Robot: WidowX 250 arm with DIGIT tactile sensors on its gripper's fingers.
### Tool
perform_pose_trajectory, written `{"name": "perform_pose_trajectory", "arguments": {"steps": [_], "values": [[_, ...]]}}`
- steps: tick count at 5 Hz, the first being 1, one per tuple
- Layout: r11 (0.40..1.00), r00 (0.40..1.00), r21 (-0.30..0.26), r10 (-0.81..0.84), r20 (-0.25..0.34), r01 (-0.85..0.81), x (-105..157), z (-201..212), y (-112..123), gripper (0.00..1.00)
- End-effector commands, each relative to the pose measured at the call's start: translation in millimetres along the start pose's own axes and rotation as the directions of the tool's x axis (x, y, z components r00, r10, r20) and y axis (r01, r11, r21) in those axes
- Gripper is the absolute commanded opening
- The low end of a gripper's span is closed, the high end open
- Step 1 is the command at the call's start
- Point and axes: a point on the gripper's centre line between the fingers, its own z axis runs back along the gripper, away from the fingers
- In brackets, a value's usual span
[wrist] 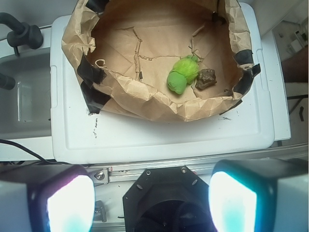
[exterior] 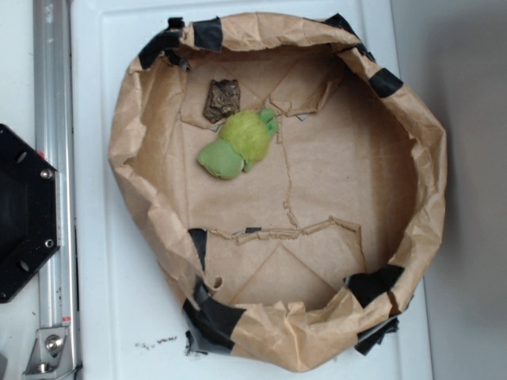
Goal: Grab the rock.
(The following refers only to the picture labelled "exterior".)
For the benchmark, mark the dark brown rock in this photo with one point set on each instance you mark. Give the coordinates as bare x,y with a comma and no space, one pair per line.
223,99

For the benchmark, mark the brown paper bag bin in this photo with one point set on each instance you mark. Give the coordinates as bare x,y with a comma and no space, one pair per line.
318,247

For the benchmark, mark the green plush toy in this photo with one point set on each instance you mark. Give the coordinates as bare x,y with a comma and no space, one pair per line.
243,141

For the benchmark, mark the white tray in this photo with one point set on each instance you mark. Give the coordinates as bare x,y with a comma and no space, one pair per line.
133,326

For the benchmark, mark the black octagonal mount plate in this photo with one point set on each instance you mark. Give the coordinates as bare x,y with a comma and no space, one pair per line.
29,216

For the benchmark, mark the metal corner bracket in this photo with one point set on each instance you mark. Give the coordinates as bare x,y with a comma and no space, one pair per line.
51,355

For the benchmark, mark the aluminium extrusion rail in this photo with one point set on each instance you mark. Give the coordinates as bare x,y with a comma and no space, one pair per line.
58,278

